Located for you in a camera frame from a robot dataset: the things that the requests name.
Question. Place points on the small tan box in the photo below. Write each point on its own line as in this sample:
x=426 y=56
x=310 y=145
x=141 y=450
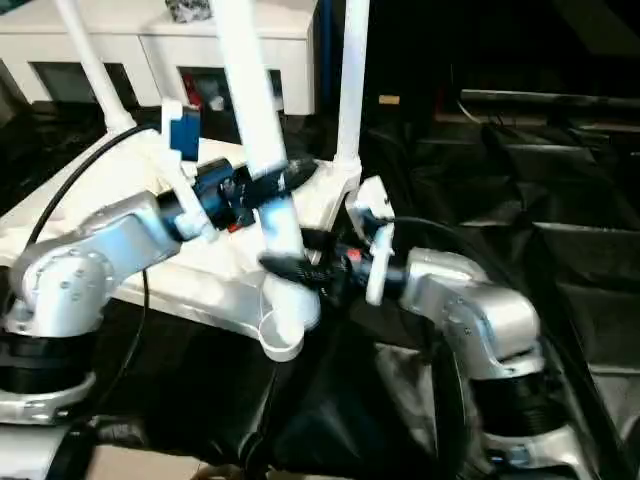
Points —
x=389 y=99

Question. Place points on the black work mat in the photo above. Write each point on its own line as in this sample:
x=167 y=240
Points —
x=560 y=250

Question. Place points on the white plastic table leg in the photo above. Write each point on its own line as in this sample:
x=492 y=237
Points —
x=352 y=80
x=92 y=60
x=255 y=100

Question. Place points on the black side table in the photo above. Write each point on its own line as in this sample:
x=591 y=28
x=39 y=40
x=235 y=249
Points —
x=550 y=98

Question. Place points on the small grey bundle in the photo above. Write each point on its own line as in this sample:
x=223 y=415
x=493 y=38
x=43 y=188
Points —
x=188 y=9

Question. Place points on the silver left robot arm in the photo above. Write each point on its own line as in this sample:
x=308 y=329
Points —
x=90 y=270

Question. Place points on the white plastic table top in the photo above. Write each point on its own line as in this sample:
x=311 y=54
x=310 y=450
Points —
x=210 y=280

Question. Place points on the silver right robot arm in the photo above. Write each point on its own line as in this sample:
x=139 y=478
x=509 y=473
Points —
x=480 y=320

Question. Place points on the white glass-door cabinet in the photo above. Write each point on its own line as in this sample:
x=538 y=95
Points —
x=130 y=45

